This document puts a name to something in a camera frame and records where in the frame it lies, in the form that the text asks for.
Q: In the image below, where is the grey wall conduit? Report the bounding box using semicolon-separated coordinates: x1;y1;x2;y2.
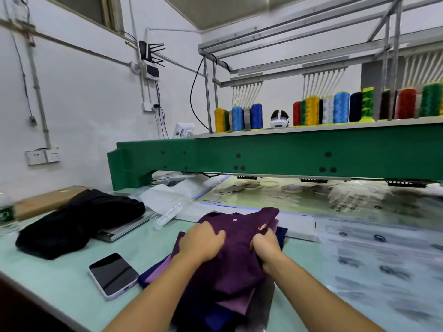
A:
0;17;143;149

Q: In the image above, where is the stack of garments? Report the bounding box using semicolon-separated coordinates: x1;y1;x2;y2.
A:
137;207;288;332

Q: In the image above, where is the high wall window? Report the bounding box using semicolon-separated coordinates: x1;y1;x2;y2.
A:
48;0;126;33

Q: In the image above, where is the crumpled clear plastic film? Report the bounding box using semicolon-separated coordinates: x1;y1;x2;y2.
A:
138;175;212;229

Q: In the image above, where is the dark purple shirt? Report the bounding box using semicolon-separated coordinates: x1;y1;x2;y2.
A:
169;207;281;322

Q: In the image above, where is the row of coloured thread spools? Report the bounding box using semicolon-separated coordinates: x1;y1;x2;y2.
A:
213;81;443;133

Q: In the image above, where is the person's right forearm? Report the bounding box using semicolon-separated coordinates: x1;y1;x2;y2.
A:
266;262;385;332

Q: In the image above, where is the brown cardboard box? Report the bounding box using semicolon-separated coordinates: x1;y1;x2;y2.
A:
10;185;90;222

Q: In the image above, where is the person's right hand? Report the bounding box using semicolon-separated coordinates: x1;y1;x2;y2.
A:
250;229;286;277

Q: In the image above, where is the grey metal thread rack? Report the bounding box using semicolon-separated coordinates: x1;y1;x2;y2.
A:
198;0;443;132

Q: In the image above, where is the black cloth bundle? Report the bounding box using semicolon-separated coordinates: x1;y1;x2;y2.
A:
15;189;146;260

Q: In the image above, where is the white double wall socket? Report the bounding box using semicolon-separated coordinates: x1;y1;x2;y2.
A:
25;147;62;166

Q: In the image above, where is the black smartphone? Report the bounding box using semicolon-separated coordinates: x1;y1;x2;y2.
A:
88;252;140;300

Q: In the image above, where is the green machine beam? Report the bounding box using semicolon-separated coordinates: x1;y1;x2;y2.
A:
107;121;443;192

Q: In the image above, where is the person's left forearm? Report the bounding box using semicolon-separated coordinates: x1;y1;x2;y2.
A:
104;249;209;332

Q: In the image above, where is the white headset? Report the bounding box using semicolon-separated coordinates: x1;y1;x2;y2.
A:
270;110;290;128

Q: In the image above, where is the grey flat tablet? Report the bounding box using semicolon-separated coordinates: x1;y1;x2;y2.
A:
96;211;155;243

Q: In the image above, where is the clear water bottle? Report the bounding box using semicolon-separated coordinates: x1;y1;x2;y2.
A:
0;192;18;236

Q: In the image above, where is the wall router with antennas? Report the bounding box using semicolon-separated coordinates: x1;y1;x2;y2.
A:
132;40;166;82

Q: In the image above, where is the black hanging cable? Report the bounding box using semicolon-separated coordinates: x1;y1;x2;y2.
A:
190;57;216;132

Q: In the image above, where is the person's left hand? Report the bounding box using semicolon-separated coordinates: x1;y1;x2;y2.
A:
176;222;227;266

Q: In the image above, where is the white box device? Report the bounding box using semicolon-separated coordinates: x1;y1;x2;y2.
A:
173;122;196;139

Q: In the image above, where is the stack of plastic bags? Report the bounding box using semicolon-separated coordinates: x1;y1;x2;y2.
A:
315;214;443;332

